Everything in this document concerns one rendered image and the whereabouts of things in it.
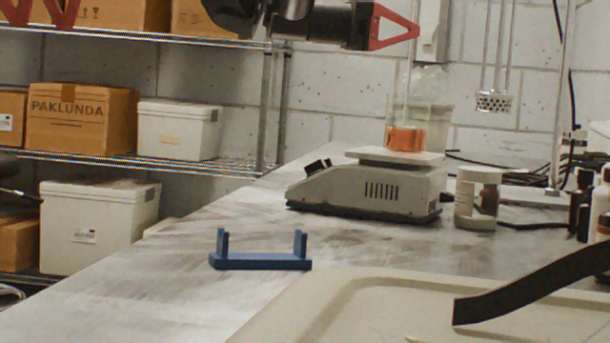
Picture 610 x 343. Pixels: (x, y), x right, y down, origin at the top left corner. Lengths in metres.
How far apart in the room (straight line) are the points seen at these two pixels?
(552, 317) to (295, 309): 0.08
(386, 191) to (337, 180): 0.07
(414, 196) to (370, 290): 1.05
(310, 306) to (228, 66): 3.62
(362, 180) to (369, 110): 2.43
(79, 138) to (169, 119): 0.31
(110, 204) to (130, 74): 0.60
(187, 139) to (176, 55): 0.45
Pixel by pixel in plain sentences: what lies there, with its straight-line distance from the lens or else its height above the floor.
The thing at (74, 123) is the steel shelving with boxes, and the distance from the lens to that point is 3.64.
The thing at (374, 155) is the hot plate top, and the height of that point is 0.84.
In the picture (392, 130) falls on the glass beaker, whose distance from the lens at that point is 1.43.
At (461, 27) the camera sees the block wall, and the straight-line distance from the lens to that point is 3.80.
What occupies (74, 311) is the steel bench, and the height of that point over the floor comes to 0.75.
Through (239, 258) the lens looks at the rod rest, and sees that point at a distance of 1.03.
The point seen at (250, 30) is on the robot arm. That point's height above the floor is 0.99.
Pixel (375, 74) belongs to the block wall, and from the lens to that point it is 3.81.
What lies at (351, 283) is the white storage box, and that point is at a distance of 0.32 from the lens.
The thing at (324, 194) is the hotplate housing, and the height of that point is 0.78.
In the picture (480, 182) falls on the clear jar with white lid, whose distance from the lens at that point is 1.38.
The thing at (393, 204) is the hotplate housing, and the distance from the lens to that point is 1.39.
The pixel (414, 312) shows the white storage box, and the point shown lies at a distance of 0.30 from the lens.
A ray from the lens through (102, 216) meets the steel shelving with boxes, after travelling 3.65.
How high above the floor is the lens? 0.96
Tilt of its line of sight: 4 degrees down
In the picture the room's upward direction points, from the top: 5 degrees clockwise
